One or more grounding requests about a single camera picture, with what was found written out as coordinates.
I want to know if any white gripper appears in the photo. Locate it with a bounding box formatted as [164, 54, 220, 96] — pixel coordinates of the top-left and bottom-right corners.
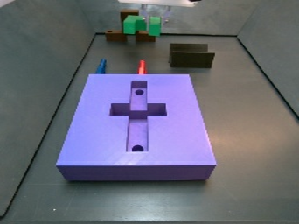
[117, 0, 201, 23]

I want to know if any green U-shaped block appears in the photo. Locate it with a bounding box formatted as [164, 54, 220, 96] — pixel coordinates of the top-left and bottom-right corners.
[123, 15, 161, 37]

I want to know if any black fixture stand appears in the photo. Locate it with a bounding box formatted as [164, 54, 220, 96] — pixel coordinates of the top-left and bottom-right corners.
[169, 43, 215, 68]

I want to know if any purple board with cross slot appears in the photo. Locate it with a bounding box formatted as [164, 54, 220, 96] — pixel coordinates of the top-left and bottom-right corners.
[56, 74, 216, 180]

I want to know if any brown T-shaped block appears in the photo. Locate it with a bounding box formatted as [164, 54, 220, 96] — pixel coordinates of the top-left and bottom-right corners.
[105, 9, 155, 42]

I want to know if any red peg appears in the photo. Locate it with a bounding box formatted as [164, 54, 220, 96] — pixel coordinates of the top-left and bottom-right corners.
[137, 60, 145, 74]

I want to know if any blue peg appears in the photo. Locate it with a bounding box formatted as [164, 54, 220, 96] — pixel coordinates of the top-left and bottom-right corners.
[96, 59, 107, 74]

